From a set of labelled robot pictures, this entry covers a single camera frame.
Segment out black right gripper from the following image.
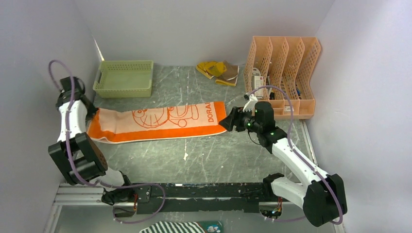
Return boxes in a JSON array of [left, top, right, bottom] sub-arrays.
[[219, 106, 262, 133]]

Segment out orange white patterned towel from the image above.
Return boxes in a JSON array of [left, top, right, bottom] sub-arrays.
[[87, 101, 226, 144]]

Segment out yellow brown towel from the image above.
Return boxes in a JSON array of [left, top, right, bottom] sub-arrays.
[[196, 61, 240, 86]]

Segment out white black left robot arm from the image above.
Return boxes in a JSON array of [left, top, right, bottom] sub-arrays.
[[48, 77, 137, 205]]

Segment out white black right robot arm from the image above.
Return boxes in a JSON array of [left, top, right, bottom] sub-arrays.
[[219, 101, 347, 227]]

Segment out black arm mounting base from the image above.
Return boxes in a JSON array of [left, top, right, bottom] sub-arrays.
[[101, 183, 285, 214]]

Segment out green plastic basket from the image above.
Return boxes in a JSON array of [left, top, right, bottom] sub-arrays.
[[93, 60, 154, 98]]

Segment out white red paper card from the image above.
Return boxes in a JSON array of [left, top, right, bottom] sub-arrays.
[[252, 67, 263, 99]]

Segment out small white box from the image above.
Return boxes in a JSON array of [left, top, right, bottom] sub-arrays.
[[284, 106, 293, 114]]

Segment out orange plastic file organizer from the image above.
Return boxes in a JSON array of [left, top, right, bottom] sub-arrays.
[[243, 36, 322, 119]]

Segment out teal patterned cloth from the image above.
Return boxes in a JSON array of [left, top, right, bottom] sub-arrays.
[[196, 221, 224, 233]]

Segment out black white striped towel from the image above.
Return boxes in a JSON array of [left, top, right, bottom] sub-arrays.
[[139, 221, 206, 233]]

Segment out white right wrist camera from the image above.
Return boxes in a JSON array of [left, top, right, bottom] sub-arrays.
[[242, 94, 258, 112]]

